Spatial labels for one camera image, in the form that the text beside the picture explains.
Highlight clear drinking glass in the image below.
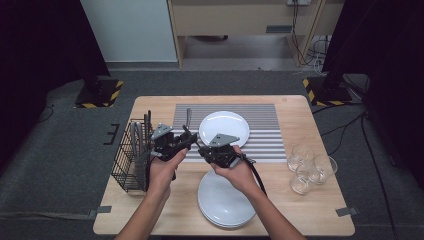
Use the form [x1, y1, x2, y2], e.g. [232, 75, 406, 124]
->
[287, 143, 316, 173]
[289, 169, 314, 196]
[308, 154, 339, 186]

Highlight light wooden desk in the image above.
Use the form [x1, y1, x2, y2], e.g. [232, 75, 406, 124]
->
[166, 0, 344, 68]

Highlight hazard-striped stand base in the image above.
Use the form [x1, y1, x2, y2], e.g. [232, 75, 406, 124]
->
[302, 75, 354, 108]
[74, 78, 124, 109]

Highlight single white plate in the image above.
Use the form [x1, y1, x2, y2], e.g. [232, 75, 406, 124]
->
[198, 110, 251, 149]

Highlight black tape floor mark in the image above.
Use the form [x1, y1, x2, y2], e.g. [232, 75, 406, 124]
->
[102, 123, 120, 146]

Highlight person's right hand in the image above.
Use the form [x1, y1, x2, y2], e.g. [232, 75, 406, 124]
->
[211, 144, 265, 198]

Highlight black wire cutlery basket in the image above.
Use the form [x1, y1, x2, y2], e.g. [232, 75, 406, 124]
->
[110, 118, 158, 194]

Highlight stack of white plates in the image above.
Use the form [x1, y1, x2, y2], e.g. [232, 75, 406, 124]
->
[197, 169, 258, 229]

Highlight gray tape piece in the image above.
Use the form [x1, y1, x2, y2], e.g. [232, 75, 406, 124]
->
[335, 206, 360, 218]
[88, 205, 113, 217]

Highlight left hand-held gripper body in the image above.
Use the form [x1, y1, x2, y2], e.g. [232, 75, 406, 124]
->
[150, 122, 188, 163]

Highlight black hanging cables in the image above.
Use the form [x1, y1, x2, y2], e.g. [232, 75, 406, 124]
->
[291, 3, 313, 66]

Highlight right hand-held gripper cable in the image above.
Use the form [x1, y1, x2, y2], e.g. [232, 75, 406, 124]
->
[244, 153, 268, 197]

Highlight hand-held gripper cable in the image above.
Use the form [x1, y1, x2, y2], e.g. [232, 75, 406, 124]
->
[244, 153, 268, 197]
[144, 154, 158, 192]

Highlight white partition panel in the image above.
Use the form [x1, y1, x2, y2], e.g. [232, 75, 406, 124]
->
[79, 0, 178, 63]

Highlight black curtain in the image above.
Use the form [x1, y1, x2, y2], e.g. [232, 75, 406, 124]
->
[0, 0, 111, 174]
[321, 0, 424, 189]

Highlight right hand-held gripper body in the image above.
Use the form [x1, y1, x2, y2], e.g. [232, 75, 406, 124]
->
[199, 133, 257, 169]

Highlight left hand-held gripper cable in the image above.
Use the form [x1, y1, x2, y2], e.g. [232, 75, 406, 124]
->
[144, 154, 158, 192]

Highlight striped gray placemat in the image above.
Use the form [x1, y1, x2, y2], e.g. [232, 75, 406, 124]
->
[171, 103, 288, 164]

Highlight black floor cable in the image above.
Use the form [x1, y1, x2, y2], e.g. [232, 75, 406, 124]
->
[360, 111, 399, 240]
[321, 113, 366, 157]
[37, 104, 55, 124]

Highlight tangle of white cables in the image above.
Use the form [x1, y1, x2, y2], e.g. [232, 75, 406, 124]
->
[304, 34, 331, 75]

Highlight person's left hand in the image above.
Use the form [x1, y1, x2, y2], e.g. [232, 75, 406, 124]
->
[148, 148, 189, 198]

